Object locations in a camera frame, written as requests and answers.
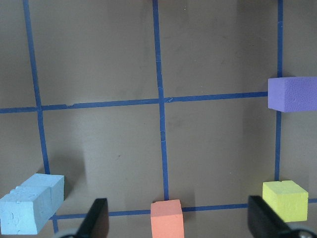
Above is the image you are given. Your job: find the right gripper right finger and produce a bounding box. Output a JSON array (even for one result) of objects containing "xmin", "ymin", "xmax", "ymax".
[{"xmin": 247, "ymin": 195, "xmax": 293, "ymax": 238}]

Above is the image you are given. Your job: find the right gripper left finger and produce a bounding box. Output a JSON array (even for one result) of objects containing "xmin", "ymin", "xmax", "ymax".
[{"xmin": 75, "ymin": 198, "xmax": 109, "ymax": 238}]

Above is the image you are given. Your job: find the light blue block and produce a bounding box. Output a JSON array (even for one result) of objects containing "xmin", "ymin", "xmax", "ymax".
[
  {"xmin": 21, "ymin": 174, "xmax": 64, "ymax": 216},
  {"xmin": 0, "ymin": 186, "xmax": 52, "ymax": 235}
]

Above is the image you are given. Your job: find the yellow block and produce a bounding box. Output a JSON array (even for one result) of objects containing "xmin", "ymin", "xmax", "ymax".
[{"xmin": 262, "ymin": 180, "xmax": 309, "ymax": 222}]

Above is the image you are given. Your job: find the orange block robot side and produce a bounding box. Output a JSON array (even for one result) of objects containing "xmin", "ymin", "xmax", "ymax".
[{"xmin": 151, "ymin": 199, "xmax": 185, "ymax": 238}]

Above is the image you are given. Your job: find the purple block near tray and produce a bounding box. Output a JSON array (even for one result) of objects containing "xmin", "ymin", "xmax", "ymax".
[{"xmin": 267, "ymin": 77, "xmax": 317, "ymax": 113}]

